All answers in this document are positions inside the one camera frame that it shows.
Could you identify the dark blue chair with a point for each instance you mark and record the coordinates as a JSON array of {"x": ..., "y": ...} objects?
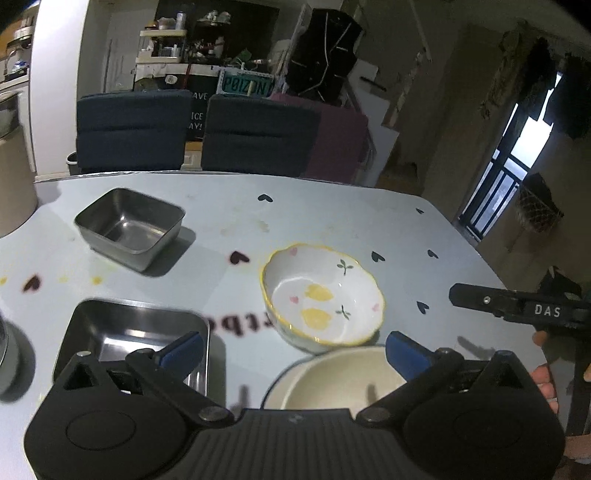
[
  {"x": 134, "y": 134},
  {"x": 258, "y": 138}
]

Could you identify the beige kettle with steel lid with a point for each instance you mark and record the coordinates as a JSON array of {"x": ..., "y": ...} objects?
[{"x": 14, "y": 184}]

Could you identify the yellow-rimmed floral bowl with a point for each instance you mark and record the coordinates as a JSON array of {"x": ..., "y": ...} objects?
[{"x": 323, "y": 295}]

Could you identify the white shelf rack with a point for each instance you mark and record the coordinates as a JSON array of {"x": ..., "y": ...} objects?
[{"x": 161, "y": 46}]

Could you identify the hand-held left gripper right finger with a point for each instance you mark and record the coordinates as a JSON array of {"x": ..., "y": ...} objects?
[{"x": 404, "y": 355}]

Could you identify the teal licence plate sign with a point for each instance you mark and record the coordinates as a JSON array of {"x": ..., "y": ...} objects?
[{"x": 244, "y": 85}]

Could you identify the maroon chair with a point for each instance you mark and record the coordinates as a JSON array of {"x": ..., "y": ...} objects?
[{"x": 341, "y": 138}]

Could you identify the black lettered board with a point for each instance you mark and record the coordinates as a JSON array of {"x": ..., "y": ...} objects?
[{"x": 197, "y": 110}]

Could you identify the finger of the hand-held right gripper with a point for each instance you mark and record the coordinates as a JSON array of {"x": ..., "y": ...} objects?
[{"x": 480, "y": 300}]

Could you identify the mesh basket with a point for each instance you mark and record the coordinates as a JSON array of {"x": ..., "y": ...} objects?
[{"x": 538, "y": 203}]

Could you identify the balcony door with railing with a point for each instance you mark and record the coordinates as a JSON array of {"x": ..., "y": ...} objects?
[{"x": 503, "y": 184}]

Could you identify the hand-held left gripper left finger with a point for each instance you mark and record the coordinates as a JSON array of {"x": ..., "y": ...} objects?
[{"x": 184, "y": 348}]

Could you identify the rectangular steel bowl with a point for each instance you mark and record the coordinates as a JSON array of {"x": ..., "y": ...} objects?
[
  {"x": 129, "y": 221},
  {"x": 138, "y": 323}
]

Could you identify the black vest with white trim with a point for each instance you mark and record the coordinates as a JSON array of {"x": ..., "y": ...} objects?
[{"x": 323, "y": 50}]

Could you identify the small round steel bowl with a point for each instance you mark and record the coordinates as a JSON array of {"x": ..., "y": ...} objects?
[{"x": 7, "y": 360}]

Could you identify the person's right hand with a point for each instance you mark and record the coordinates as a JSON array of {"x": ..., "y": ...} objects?
[{"x": 547, "y": 387}]

